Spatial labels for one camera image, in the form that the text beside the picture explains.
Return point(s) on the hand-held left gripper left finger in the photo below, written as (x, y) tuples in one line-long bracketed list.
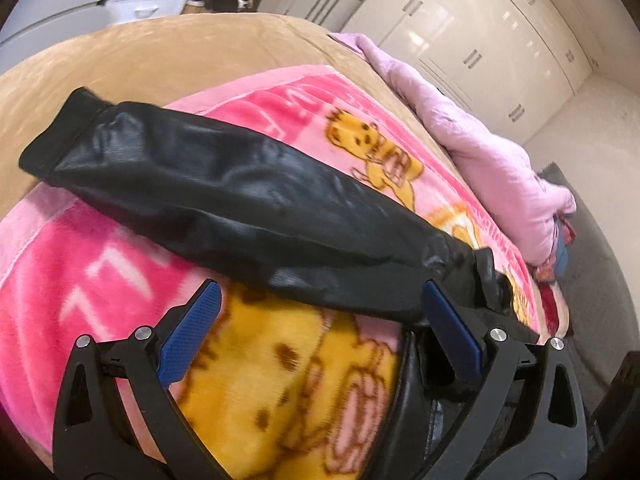
[(192, 332)]

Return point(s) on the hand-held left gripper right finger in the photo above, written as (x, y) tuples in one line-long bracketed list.
[(452, 335)]

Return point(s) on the black leather jacket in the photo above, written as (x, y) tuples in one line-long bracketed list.
[(225, 195)]

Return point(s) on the colourful folded clothes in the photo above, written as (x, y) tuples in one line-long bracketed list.
[(560, 250)]

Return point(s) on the pink cartoon printed blanket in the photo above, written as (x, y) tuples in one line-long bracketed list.
[(75, 260)]

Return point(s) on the grey floor mat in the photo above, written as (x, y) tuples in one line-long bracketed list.
[(595, 260)]

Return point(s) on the lilac quilt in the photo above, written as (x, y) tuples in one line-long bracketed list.
[(480, 160)]

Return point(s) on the tan bed sheet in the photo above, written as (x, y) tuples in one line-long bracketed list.
[(150, 55)]

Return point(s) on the white glossy wardrobe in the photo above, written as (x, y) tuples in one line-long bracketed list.
[(475, 20)]

